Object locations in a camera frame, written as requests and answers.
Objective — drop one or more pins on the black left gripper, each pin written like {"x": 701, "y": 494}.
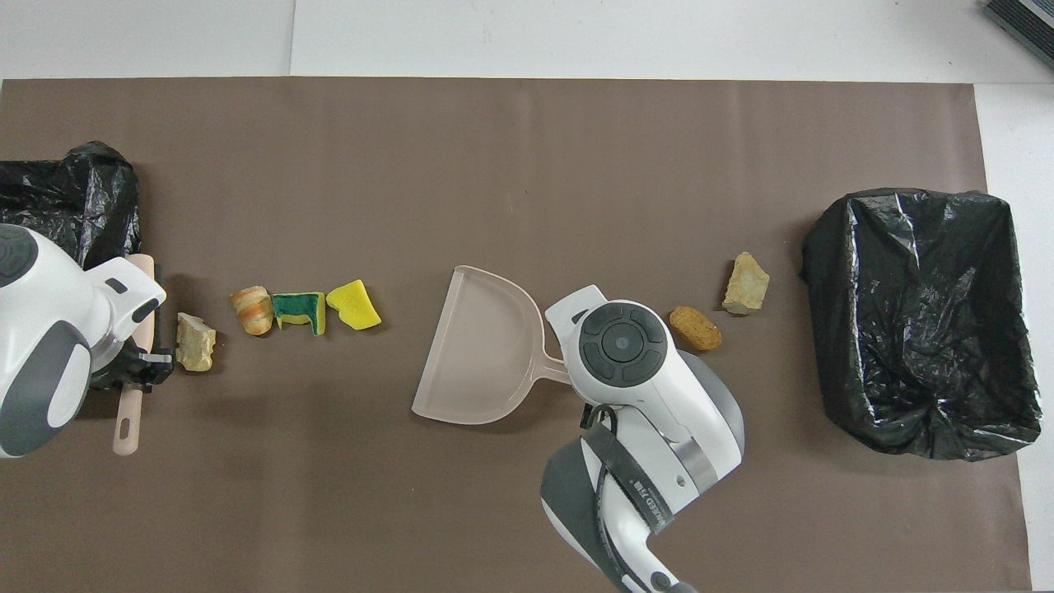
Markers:
{"x": 119, "y": 371}

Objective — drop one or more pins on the pale cream bread chunk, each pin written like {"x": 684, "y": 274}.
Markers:
{"x": 196, "y": 343}

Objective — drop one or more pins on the beige hand brush black bristles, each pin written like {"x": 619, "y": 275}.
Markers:
{"x": 128, "y": 412}

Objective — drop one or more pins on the orange striped croissant piece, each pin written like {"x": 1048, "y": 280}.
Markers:
{"x": 253, "y": 310}

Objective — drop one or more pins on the yellow sponge with green pad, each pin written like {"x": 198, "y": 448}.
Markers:
{"x": 298, "y": 310}

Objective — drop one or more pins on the large yellow sponge piece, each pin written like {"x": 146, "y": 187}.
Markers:
{"x": 356, "y": 305}

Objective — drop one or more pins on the pale pink plastic dustpan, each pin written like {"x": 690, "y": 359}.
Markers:
{"x": 486, "y": 346}

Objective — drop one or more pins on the brown oval bread nugget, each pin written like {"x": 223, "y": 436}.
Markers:
{"x": 696, "y": 328}

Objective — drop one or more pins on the pale yellow sponge chunk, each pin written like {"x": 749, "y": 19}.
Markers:
{"x": 746, "y": 285}

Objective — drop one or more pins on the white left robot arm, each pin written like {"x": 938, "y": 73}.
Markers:
{"x": 41, "y": 329}

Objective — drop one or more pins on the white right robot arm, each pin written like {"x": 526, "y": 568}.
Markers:
{"x": 659, "y": 428}

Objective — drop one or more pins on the bin lined with black bag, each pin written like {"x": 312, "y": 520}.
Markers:
{"x": 922, "y": 329}
{"x": 66, "y": 198}

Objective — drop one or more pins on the brown paper table mat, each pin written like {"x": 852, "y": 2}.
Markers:
{"x": 494, "y": 165}

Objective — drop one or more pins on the dark grey ribbed panel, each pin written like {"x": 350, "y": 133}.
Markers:
{"x": 1029, "y": 21}

